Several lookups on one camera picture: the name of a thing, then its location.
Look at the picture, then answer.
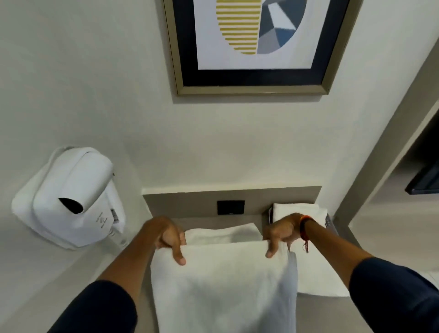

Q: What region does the person's left hand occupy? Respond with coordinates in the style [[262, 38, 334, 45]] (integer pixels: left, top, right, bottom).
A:
[[142, 216, 187, 266]]

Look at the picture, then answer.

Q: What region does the person's right hand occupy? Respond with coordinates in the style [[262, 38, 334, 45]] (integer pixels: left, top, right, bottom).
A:
[[263, 213, 305, 259]]

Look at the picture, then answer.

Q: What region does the white towel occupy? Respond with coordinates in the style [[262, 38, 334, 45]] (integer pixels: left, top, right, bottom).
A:
[[271, 203, 350, 298], [150, 223, 298, 333]]

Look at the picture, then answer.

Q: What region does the person's left forearm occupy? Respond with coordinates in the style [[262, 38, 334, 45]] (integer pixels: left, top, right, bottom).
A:
[[95, 225, 162, 309]]

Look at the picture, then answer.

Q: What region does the person's right forearm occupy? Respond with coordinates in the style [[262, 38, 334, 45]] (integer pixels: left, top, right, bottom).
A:
[[300, 220, 375, 290]]

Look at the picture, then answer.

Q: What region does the red thread wristband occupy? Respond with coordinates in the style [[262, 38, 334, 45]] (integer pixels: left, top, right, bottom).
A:
[[299, 215, 317, 254]]

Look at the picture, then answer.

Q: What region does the folded white towel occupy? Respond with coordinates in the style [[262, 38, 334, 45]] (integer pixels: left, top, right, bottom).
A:
[[271, 203, 350, 298]]

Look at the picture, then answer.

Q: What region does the black television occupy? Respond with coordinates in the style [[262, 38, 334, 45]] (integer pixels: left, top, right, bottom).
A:
[[405, 161, 439, 196]]

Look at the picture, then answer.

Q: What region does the framed abstract picture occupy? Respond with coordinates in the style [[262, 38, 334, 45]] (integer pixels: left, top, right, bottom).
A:
[[163, 0, 363, 96]]

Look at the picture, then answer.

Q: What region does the black wall switch plate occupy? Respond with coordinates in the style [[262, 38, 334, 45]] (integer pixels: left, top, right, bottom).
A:
[[217, 200, 245, 215]]

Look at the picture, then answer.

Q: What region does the white wall-mounted hair dryer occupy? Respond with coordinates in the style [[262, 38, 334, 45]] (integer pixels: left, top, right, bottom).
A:
[[11, 146, 128, 250]]

